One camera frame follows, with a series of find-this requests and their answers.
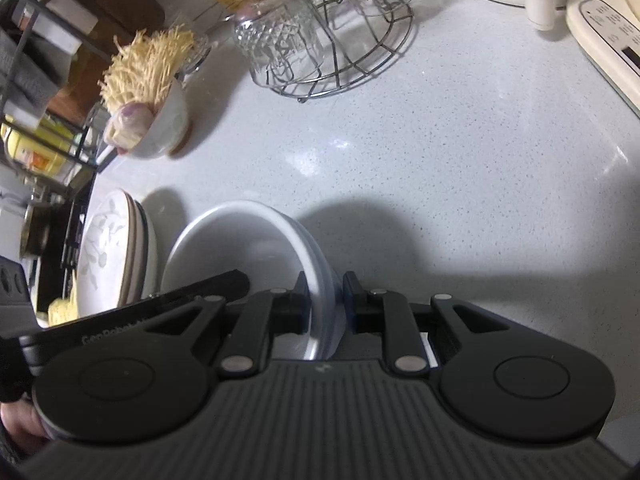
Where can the wooden cutting board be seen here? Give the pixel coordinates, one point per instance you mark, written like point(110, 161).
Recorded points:
point(115, 5)

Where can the white bowl with brown foot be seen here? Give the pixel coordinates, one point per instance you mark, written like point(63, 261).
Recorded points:
point(167, 127)

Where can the person's left hand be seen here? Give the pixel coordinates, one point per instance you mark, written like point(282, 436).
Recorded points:
point(20, 425)

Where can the leaf print ceramic plate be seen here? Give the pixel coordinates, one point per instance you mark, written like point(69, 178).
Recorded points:
point(100, 250)
point(150, 260)

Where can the grey cloth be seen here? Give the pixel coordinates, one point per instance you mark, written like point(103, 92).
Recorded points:
point(27, 67)

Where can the yellow bottle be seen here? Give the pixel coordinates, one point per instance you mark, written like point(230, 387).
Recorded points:
point(35, 147)

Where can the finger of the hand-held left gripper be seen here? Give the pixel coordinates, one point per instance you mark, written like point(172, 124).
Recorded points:
point(125, 317)

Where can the black sink rack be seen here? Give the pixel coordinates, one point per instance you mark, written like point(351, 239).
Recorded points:
point(80, 230)

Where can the purple onion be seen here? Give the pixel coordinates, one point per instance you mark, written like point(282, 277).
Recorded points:
point(130, 120)

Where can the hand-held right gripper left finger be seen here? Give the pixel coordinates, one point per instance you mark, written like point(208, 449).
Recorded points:
point(297, 310)

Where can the cream kitchen appliance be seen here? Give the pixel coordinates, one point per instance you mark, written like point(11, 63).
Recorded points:
point(610, 40)

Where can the plain white bowl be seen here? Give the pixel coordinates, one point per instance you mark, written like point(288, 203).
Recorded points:
point(334, 290)
point(240, 245)

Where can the bundle of dried noodles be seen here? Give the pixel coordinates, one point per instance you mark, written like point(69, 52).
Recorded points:
point(145, 67)

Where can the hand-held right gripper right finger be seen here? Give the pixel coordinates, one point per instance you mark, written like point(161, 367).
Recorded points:
point(350, 305)

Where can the yellow cloth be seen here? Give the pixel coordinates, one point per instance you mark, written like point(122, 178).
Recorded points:
point(64, 310)

